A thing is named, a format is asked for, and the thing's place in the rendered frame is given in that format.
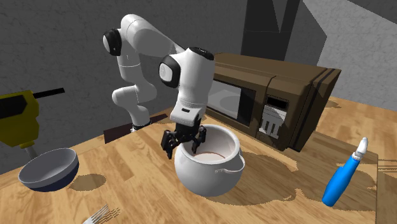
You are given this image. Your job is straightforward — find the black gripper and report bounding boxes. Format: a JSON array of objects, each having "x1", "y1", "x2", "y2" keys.
[{"x1": 160, "y1": 114, "x2": 207, "y2": 160}]

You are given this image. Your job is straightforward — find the white round pot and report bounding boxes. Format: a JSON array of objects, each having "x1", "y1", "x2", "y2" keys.
[{"x1": 174, "y1": 123, "x2": 246, "y2": 198}]

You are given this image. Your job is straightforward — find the dark brown robot stand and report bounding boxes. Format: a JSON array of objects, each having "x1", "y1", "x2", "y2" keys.
[{"x1": 103, "y1": 113, "x2": 169, "y2": 144}]

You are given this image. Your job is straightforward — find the silver fork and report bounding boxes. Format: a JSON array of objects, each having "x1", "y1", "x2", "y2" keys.
[{"x1": 81, "y1": 204, "x2": 110, "y2": 224}]

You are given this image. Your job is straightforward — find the brown microwave oven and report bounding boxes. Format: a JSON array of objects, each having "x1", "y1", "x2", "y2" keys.
[{"x1": 204, "y1": 52, "x2": 342, "y2": 153}]

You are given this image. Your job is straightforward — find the grey bowl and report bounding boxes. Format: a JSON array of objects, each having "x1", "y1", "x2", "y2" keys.
[{"x1": 18, "y1": 147, "x2": 80, "y2": 193}]

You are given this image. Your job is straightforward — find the blue spray bottle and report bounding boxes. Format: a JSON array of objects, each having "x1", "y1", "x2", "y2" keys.
[{"x1": 321, "y1": 137, "x2": 370, "y2": 208}]

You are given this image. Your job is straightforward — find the yellow power drill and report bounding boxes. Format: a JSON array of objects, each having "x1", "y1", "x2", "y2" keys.
[{"x1": 0, "y1": 87, "x2": 66, "y2": 160}]

